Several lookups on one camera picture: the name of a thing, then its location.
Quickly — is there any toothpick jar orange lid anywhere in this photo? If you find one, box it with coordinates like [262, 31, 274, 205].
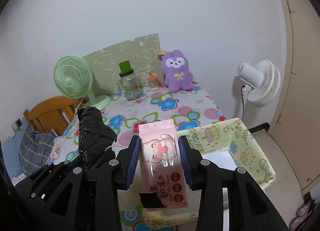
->
[147, 74, 160, 91]

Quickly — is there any floral tablecloth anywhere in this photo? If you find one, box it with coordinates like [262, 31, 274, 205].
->
[46, 81, 226, 230]

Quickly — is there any pink wet wipes pack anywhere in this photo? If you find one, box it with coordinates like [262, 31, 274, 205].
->
[139, 119, 188, 211]

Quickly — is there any glass mason jar mug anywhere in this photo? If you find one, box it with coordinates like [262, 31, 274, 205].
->
[118, 69, 141, 101]

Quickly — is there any white standing fan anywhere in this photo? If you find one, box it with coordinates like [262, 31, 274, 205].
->
[235, 60, 281, 111]

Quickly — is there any green desk fan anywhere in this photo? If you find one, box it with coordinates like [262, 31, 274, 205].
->
[53, 56, 111, 109]

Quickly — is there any black plastic bag bundle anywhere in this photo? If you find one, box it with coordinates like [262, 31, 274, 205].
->
[77, 106, 117, 169]

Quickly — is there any purple plush bunny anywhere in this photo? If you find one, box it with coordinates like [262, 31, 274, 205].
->
[161, 50, 193, 93]

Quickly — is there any wooden bed headboard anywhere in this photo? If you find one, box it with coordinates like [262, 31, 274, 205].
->
[23, 95, 83, 136]

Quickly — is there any yellow cartoon fabric storage box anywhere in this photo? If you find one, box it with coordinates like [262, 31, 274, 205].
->
[142, 118, 276, 229]

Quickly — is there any wall power socket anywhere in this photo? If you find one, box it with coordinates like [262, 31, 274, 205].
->
[11, 118, 22, 132]

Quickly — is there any green cup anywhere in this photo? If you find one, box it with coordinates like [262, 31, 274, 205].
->
[119, 60, 132, 74]

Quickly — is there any grey plaid pillow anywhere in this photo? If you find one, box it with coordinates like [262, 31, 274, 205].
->
[18, 125, 56, 176]

